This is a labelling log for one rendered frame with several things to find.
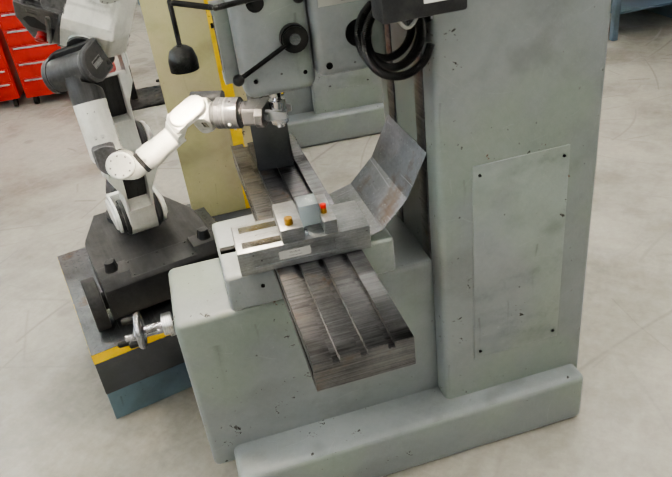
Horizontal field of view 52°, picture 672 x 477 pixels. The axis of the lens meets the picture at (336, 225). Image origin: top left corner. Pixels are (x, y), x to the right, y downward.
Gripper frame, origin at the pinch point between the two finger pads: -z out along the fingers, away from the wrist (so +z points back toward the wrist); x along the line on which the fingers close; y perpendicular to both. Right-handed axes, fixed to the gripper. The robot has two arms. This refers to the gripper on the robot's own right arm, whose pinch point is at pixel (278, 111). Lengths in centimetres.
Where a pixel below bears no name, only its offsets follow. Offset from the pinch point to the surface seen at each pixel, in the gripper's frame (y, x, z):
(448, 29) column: -21, -4, -47
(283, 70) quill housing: -14.4, -8.5, -5.3
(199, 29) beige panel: 16, 153, 80
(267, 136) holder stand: 18.7, 25.6, 12.6
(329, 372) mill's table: 34, -66, -22
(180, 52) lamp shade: -23.4, -18.9, 16.6
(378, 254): 43, -7, -26
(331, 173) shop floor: 123, 203, 32
